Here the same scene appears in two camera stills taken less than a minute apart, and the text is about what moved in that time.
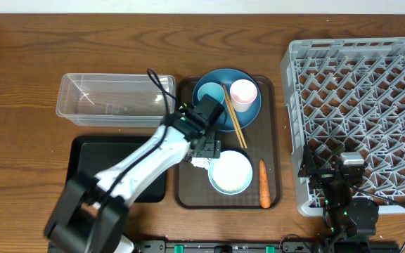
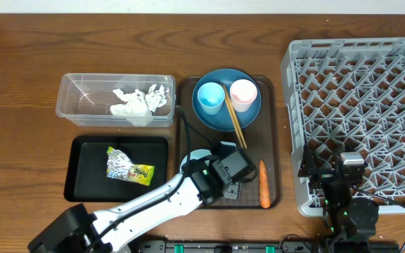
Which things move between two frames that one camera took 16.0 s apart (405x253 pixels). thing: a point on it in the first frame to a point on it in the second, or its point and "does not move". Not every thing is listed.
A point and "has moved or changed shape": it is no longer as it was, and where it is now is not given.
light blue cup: (212, 89) does not move
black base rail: (266, 246) does not move
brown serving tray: (242, 178) does not move
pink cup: (242, 93) does not move
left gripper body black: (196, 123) to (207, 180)
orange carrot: (264, 186) does not move
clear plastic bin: (116, 100) does not move
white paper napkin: (201, 162) has moved or changed shape
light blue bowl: (230, 173) has moved or changed shape
